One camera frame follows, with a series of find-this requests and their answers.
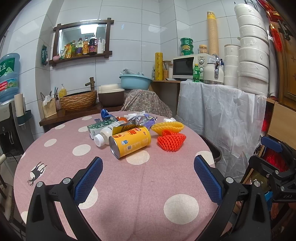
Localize cream electric kettle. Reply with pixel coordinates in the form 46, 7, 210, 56
203, 54, 224, 85

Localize blue water jug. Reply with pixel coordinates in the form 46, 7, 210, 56
0, 53, 20, 103

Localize white orange plastic bottle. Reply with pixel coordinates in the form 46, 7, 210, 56
94, 126, 113, 147

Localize green instant noodle cups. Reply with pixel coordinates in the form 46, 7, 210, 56
180, 38, 194, 56

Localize bronze faucet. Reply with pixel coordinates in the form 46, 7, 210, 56
85, 77, 95, 90

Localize dark brown trash bin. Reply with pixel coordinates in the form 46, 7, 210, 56
200, 135, 222, 163

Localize tall paper cup stack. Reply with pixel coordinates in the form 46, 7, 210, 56
207, 11, 219, 55

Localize woven basket sink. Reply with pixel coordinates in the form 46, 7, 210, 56
60, 90, 97, 112

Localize blue snack wrapper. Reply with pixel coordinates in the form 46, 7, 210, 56
100, 109, 117, 121

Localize green soda bottle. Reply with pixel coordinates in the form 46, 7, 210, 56
193, 64, 200, 82

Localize yellow foam fruit net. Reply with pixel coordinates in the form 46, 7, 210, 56
151, 121, 185, 136

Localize purple plastic bag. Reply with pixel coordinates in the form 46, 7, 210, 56
134, 113, 157, 130

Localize white crumpled tissue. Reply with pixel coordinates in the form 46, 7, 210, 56
164, 118, 176, 122

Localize short stack white containers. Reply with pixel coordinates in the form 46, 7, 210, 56
224, 44, 240, 88

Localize white microwave oven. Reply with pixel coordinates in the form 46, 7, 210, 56
172, 53, 215, 80

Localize floral paisley cloth cover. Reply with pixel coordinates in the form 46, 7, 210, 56
121, 89, 173, 118

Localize wooden tissue box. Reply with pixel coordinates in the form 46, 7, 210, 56
40, 92, 57, 118

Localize pink polka dot tablecloth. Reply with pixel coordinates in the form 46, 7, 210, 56
14, 114, 217, 240

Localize brown white lidded pot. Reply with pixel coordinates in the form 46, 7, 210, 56
97, 84, 125, 108

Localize light blue plastic basin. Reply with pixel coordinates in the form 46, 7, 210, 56
119, 74, 152, 90

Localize water dispenser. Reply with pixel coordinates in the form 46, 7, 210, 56
1, 100, 34, 157

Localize wooden counter shelf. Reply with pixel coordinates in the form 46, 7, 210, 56
39, 103, 123, 132

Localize glass jar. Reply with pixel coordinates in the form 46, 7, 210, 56
199, 44, 208, 54

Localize yellow soap dispenser bottle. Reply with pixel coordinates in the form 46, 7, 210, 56
58, 84, 67, 99

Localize orange foam fruit net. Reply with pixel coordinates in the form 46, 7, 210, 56
157, 130, 186, 152

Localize yellow wrap roll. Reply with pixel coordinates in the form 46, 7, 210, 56
155, 52, 163, 81

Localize white cloth cover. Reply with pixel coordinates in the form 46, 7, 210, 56
176, 80, 266, 182

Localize yellow cylindrical snack can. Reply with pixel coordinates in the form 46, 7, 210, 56
109, 126, 151, 159

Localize wooden framed mirror shelf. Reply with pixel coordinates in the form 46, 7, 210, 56
49, 18, 114, 66

